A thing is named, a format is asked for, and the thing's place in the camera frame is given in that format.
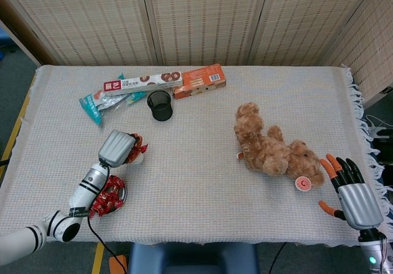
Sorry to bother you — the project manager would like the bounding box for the brown wooden screen panel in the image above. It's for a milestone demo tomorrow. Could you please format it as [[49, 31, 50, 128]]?
[[0, 0, 59, 68]]

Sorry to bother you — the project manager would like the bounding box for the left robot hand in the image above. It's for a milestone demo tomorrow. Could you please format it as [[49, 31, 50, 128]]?
[[98, 129, 145, 168]]

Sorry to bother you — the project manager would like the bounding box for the teal silver snack bag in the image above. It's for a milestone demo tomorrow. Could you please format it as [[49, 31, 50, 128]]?
[[79, 91, 130, 126]]

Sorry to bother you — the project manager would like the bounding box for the blue chair seat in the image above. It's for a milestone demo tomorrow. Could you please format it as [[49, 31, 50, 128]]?
[[128, 242, 260, 274]]

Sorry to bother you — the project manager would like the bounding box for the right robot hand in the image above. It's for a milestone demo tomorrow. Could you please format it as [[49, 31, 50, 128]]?
[[318, 153, 384, 231]]

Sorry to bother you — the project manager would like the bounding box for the blue object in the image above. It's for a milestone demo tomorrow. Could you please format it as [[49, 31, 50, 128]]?
[[0, 29, 15, 61]]

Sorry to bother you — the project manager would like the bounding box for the white woven tablecloth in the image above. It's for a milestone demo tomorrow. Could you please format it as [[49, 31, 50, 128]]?
[[0, 64, 393, 247]]

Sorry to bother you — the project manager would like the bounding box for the long white baking paper box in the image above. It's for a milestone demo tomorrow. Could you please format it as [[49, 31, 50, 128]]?
[[103, 71, 184, 96]]

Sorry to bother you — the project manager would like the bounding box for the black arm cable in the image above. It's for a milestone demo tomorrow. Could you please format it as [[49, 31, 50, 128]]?
[[87, 160, 127, 274]]

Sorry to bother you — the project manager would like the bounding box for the black mesh pen holder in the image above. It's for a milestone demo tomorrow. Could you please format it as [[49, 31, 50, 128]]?
[[146, 90, 174, 122]]

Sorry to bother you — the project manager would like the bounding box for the red candy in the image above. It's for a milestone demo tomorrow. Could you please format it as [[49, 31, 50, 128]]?
[[128, 135, 149, 163]]

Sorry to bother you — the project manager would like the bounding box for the pile of red-wrapped candies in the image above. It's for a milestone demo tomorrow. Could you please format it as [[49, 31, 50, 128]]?
[[88, 175, 126, 219]]

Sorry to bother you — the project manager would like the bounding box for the woven folding screen panel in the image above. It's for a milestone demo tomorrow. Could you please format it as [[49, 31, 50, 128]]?
[[140, 0, 271, 66], [322, 0, 393, 109], [247, 0, 381, 66], [0, 0, 154, 66]]

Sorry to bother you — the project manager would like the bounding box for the white cable clump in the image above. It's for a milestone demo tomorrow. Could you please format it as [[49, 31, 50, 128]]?
[[364, 114, 388, 141]]

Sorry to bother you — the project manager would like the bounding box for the orange cardboard box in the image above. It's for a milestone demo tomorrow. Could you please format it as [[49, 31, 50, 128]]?
[[172, 63, 227, 100]]

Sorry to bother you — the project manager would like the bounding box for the orange block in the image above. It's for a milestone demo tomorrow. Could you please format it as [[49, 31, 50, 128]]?
[[109, 254, 128, 273]]

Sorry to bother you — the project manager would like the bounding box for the brown plush teddy bear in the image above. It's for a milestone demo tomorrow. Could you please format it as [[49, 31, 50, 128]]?
[[233, 101, 325, 189]]

